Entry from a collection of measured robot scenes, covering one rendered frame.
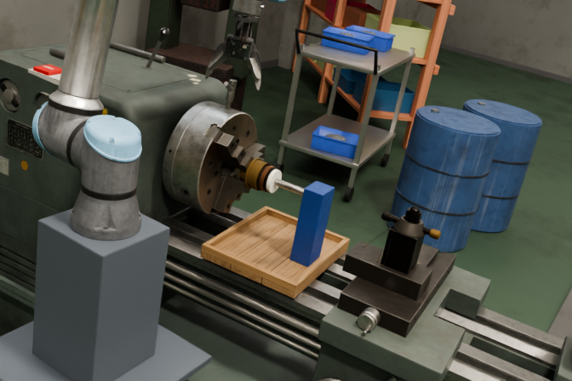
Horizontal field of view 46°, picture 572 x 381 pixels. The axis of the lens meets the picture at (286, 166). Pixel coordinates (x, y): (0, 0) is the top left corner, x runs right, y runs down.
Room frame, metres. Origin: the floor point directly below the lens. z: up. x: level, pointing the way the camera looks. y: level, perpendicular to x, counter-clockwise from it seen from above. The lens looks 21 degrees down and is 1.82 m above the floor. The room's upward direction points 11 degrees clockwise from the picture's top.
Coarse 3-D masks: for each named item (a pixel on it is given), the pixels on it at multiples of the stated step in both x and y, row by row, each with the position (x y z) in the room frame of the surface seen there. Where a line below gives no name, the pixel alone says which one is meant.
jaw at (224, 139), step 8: (216, 128) 1.76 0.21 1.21; (208, 136) 1.74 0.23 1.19; (216, 136) 1.75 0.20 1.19; (224, 136) 1.75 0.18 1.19; (232, 136) 1.75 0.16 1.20; (216, 144) 1.74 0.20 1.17; (224, 144) 1.73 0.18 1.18; (232, 144) 1.75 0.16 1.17; (224, 152) 1.76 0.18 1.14; (232, 152) 1.76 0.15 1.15; (240, 152) 1.76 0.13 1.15; (224, 160) 1.79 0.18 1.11; (232, 160) 1.76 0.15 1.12; (240, 160) 1.76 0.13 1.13; (248, 160) 1.77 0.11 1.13; (240, 168) 1.77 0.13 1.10
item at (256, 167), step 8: (256, 160) 1.79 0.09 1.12; (248, 168) 1.76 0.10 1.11; (256, 168) 1.76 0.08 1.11; (264, 168) 1.77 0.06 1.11; (272, 168) 1.77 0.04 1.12; (240, 176) 1.78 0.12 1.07; (248, 176) 1.76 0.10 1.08; (256, 176) 1.75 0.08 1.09; (264, 176) 1.75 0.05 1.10; (248, 184) 1.76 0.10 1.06; (256, 184) 1.75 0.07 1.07; (264, 184) 1.74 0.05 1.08
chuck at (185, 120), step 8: (200, 104) 1.86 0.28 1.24; (208, 104) 1.87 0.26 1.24; (216, 104) 1.89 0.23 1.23; (192, 112) 1.81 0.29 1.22; (184, 120) 1.79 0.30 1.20; (176, 128) 1.77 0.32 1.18; (184, 128) 1.76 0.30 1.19; (176, 136) 1.75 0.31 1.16; (168, 144) 1.75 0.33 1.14; (176, 144) 1.74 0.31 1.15; (168, 152) 1.74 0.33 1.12; (168, 160) 1.73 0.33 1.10; (168, 168) 1.73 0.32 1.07; (168, 176) 1.73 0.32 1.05; (168, 184) 1.74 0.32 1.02; (168, 192) 1.77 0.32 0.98; (176, 200) 1.79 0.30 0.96
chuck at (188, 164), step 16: (208, 112) 1.81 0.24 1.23; (224, 112) 1.82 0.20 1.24; (240, 112) 1.85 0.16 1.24; (192, 128) 1.76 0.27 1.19; (208, 128) 1.76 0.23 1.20; (224, 128) 1.78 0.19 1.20; (240, 128) 1.86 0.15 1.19; (192, 144) 1.73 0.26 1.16; (208, 144) 1.72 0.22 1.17; (240, 144) 1.87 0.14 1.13; (176, 160) 1.72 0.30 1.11; (192, 160) 1.71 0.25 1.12; (208, 160) 1.72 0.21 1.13; (176, 176) 1.72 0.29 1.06; (192, 176) 1.70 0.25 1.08; (208, 176) 1.73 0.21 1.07; (176, 192) 1.74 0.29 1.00; (192, 192) 1.70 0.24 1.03; (208, 192) 1.75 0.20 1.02; (208, 208) 1.75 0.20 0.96
